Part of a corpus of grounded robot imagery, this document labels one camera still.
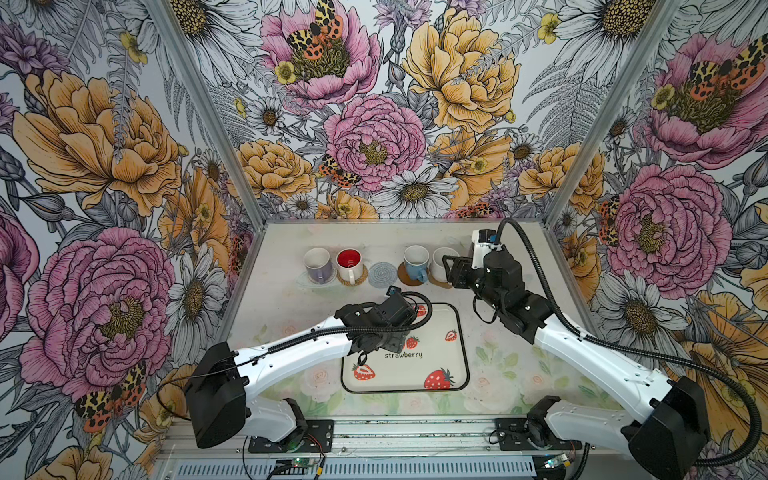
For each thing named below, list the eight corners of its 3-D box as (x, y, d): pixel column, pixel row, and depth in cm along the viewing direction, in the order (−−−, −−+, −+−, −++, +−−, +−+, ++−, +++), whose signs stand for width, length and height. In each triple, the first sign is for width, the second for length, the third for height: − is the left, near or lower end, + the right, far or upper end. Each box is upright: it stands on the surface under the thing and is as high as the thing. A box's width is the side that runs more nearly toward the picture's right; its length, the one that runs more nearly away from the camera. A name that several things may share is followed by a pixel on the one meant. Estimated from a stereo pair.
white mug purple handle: (306, 288, 104) (300, 273, 97) (311, 263, 111) (306, 247, 104) (330, 288, 104) (326, 273, 97) (334, 263, 111) (330, 247, 104)
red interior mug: (337, 289, 104) (333, 273, 97) (341, 263, 111) (337, 248, 104) (361, 289, 104) (359, 273, 97) (363, 264, 111) (361, 248, 104)
